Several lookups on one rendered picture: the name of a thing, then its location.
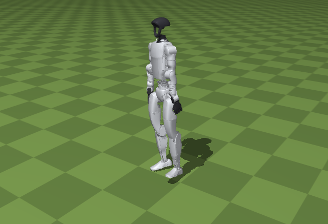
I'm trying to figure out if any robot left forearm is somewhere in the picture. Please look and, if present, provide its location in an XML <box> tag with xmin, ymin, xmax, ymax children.
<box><xmin>168</xmin><ymin>72</ymin><xmax>179</xmax><ymax>102</ymax></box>

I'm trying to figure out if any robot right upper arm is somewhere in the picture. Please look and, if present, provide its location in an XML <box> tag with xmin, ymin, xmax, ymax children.
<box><xmin>146</xmin><ymin>43</ymin><xmax>152</xmax><ymax>73</ymax></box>

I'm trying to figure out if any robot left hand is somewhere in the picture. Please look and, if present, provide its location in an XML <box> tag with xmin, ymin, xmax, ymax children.
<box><xmin>171</xmin><ymin>97</ymin><xmax>182</xmax><ymax>114</ymax></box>

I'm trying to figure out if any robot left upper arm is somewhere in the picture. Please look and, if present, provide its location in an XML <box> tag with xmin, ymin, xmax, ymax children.
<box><xmin>164</xmin><ymin>45</ymin><xmax>177</xmax><ymax>79</ymax></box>

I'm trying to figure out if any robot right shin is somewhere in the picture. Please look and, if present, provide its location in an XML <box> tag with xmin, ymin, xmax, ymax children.
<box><xmin>154</xmin><ymin>130</ymin><xmax>168</xmax><ymax>162</ymax></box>

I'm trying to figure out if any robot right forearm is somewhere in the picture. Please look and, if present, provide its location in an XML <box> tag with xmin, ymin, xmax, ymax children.
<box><xmin>147</xmin><ymin>71</ymin><xmax>154</xmax><ymax>92</ymax></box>

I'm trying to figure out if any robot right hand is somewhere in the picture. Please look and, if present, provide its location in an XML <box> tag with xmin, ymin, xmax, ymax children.
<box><xmin>147</xmin><ymin>88</ymin><xmax>154</xmax><ymax>103</ymax></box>

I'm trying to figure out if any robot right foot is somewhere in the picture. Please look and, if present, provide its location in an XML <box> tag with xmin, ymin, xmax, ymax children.
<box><xmin>150</xmin><ymin>158</ymin><xmax>172</xmax><ymax>171</ymax></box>

